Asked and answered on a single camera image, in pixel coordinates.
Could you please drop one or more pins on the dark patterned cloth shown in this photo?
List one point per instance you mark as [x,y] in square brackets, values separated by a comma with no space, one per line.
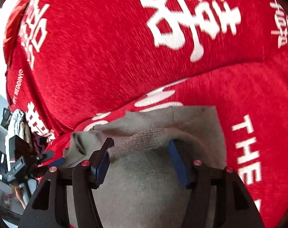
[39,143]

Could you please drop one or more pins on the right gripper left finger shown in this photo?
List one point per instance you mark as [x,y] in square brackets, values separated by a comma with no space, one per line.
[61,189]

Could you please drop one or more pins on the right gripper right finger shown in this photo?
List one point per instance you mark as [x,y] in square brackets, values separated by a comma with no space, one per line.
[219,189]

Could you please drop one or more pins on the grey white knitted garment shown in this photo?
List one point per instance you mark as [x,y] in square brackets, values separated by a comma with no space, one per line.
[16,127]

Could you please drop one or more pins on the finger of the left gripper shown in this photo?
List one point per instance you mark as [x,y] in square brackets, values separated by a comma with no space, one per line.
[44,156]
[57,163]

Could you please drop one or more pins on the grey sweater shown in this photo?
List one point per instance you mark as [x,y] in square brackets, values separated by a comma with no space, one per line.
[141,188]

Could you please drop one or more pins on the red blanket white characters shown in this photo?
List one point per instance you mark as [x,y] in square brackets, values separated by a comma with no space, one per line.
[75,64]

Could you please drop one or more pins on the person's left hand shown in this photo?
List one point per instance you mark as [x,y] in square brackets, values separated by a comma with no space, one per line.
[19,195]

